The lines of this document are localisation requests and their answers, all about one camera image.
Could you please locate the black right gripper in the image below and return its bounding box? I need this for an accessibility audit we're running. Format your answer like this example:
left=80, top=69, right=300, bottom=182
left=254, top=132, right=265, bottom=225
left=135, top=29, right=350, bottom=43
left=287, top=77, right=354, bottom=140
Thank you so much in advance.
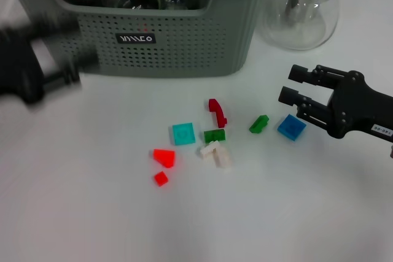
left=278, top=64, right=393, bottom=144

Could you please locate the clear glass carafe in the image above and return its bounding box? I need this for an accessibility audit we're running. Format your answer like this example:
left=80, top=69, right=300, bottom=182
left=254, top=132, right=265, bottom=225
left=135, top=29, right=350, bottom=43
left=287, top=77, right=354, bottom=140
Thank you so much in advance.
left=257, top=0, right=343, bottom=51

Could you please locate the green toy brick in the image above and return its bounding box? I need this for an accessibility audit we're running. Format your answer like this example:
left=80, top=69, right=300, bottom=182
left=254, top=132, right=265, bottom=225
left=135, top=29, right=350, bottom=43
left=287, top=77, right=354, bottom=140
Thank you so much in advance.
left=203, top=129, right=226, bottom=144

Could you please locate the dark red curved toy block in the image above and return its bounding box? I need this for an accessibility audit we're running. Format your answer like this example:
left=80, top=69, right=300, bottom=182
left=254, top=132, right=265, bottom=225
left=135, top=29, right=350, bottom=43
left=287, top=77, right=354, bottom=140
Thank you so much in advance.
left=208, top=98, right=228, bottom=129

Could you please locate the grey-green perforated storage bin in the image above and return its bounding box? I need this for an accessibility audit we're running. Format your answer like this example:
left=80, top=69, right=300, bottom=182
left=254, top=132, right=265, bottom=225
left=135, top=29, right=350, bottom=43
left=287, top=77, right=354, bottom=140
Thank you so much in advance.
left=0, top=0, right=274, bottom=79

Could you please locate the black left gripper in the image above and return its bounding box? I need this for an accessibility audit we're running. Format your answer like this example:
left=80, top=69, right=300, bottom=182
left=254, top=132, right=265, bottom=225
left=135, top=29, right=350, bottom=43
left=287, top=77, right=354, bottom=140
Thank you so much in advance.
left=0, top=17, right=99, bottom=107

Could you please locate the green stepped toy block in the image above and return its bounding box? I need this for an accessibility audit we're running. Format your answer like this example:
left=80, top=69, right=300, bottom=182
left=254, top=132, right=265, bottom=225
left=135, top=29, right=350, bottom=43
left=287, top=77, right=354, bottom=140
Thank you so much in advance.
left=248, top=114, right=270, bottom=135

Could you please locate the white toy brick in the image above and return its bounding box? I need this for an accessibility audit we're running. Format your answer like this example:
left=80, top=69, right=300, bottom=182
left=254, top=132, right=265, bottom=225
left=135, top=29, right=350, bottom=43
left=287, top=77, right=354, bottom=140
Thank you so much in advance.
left=199, top=140, right=222, bottom=161

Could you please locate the blue square toy plate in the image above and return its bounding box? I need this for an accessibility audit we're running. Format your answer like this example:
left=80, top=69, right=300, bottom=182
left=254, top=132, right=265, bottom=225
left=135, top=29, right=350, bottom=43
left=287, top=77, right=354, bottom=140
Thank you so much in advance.
left=276, top=114, right=307, bottom=142

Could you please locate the teal square toy plate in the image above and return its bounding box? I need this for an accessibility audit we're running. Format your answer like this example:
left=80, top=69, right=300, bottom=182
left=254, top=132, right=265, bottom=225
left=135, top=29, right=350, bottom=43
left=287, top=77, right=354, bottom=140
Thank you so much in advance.
left=171, top=122, right=197, bottom=147

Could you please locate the orange-red wedge toy block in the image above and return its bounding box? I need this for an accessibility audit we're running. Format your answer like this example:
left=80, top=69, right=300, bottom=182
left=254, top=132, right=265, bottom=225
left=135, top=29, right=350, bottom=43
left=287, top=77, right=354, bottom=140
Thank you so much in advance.
left=152, top=148, right=176, bottom=169

